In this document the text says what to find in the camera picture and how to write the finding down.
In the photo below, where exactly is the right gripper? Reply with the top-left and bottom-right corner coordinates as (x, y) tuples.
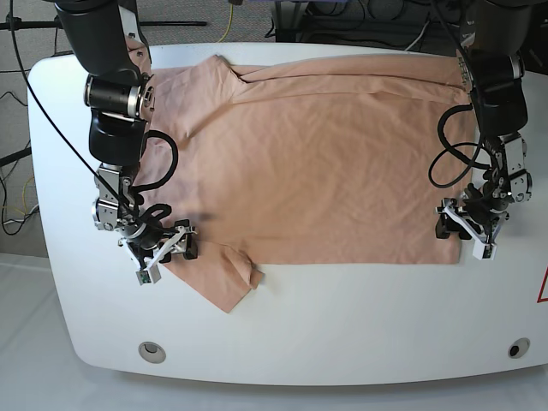
(118, 219), (198, 271)

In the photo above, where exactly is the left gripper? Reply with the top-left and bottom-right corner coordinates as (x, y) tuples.
(435, 188), (512, 244)

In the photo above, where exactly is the peach pink T-shirt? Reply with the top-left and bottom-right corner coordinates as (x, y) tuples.
(144, 54), (468, 312)

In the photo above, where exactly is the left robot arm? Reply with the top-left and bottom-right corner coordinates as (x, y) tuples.
(436, 1), (537, 259)

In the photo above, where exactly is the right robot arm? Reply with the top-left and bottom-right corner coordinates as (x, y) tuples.
(54, 1), (198, 283)

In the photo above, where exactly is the red triangle warning sticker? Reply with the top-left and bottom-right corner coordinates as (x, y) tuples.
(537, 269), (548, 303)

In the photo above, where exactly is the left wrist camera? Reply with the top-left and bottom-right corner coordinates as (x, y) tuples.
(472, 241), (497, 260)

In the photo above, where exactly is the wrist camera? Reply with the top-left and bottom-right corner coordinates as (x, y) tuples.
(472, 241), (497, 260)
(136, 265), (161, 285)

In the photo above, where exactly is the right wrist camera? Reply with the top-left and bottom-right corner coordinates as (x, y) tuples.
(136, 265), (161, 285)

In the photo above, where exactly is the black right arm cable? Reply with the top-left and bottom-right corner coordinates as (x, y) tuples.
(128, 129), (179, 223)

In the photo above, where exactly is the left table cable grommet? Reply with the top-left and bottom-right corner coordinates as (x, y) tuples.
(138, 342), (166, 364)

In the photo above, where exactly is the table cable grommet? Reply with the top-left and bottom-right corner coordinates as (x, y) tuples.
(138, 342), (166, 364)
(508, 337), (531, 359)

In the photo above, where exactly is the right table cable grommet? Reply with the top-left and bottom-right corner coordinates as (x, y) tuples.
(508, 337), (531, 359)

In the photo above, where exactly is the black floor cable left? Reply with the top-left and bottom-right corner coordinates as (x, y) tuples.
(0, 90), (40, 235)

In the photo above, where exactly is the white cable top right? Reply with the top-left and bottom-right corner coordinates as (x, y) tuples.
(404, 20), (433, 51)

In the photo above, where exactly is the yellow cable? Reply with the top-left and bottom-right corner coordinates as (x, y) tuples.
(217, 4), (235, 45)

